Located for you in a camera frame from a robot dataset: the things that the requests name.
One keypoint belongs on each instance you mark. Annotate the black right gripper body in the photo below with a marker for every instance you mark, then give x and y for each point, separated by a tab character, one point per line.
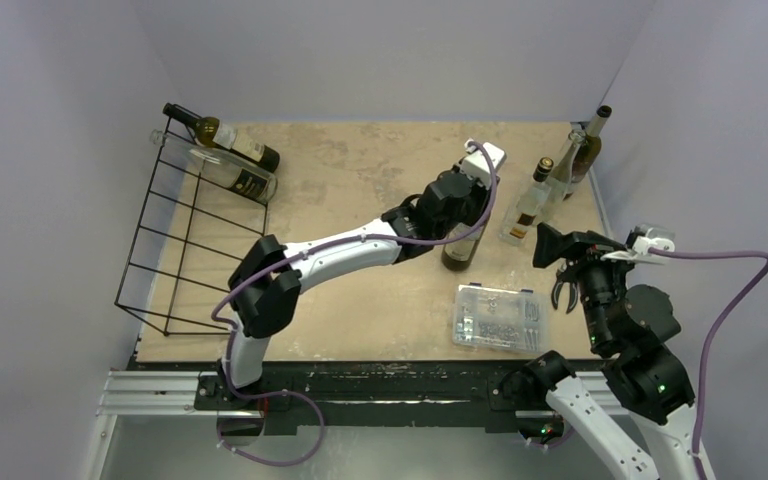
582	258

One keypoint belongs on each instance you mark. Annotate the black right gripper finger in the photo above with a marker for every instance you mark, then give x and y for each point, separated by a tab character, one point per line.
553	245
590	242

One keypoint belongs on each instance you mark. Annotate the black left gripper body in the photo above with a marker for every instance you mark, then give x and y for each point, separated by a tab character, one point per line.
473	207

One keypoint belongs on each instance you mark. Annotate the dark open-neck wine bottle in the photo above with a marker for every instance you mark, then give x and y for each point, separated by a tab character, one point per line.
458	256

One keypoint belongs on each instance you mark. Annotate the clear glass black-label bottle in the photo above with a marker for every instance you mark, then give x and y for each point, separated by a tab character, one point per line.
221	167

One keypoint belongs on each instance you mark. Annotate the dark green labelled wine bottle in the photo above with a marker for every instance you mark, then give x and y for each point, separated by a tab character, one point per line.
212	132

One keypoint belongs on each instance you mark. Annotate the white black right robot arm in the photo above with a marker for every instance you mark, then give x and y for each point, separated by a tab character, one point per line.
628	328

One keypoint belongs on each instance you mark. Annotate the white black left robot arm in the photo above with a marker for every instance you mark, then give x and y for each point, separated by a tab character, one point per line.
265	287

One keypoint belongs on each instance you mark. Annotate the clear square bottle gold cap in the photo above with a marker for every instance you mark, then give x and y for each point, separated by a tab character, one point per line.
523	211

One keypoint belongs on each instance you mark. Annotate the clear plastic screw box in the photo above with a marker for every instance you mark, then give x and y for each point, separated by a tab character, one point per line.
507	320

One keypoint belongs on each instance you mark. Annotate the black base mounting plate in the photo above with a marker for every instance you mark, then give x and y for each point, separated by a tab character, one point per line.
486	394

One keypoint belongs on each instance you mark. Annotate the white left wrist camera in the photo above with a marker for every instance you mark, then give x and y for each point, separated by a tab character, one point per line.
479	163

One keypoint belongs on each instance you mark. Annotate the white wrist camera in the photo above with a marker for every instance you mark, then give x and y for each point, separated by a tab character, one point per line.
479	163
641	243

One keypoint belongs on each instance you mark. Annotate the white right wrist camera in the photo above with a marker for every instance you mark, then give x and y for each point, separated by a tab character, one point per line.
641	243

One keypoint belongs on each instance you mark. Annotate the black wire wine rack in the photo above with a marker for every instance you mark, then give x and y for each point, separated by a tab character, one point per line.
190	234

